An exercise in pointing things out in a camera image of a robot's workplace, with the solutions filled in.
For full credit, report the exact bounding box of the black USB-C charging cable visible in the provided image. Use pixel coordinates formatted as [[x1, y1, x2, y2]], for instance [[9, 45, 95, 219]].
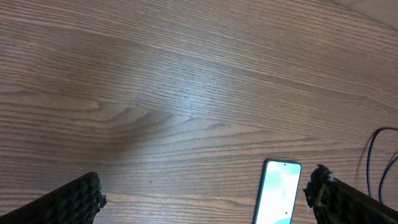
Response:
[[366, 126, 398, 205]]

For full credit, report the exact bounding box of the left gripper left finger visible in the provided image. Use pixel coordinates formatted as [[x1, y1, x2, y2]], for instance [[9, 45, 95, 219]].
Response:
[[1, 172, 107, 224]]

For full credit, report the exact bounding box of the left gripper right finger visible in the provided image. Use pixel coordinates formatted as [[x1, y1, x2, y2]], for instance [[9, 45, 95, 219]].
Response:
[[303, 164, 397, 224]]

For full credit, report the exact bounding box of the Samsung Galaxy smartphone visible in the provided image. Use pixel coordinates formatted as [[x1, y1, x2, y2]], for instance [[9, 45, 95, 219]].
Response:
[[252, 159, 302, 224]]

